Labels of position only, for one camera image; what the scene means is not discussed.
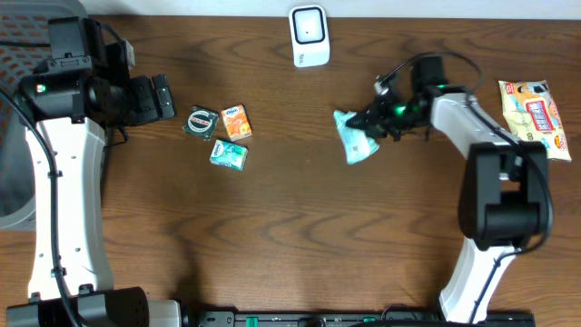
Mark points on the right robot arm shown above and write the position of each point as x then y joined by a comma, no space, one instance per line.
505,208

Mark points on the white blue snack bag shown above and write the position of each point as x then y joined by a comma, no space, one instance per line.
532,115

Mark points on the white barcode scanner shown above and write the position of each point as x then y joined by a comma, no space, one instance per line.
309,34

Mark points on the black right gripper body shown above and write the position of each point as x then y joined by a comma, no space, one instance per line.
396,113

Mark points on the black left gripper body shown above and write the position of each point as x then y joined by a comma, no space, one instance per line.
144,106

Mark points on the green Kleenex tissue pack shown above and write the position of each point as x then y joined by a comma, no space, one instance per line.
229,155

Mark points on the teal wet wipes pack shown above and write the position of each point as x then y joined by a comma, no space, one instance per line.
357,145

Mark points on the orange Kleenex tissue pack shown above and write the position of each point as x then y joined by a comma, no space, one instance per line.
236,122

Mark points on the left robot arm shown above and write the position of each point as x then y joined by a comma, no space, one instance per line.
67,105

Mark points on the dark grey plastic basket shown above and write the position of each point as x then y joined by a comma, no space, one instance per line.
24,39

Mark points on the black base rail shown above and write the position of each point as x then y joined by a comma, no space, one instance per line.
399,317

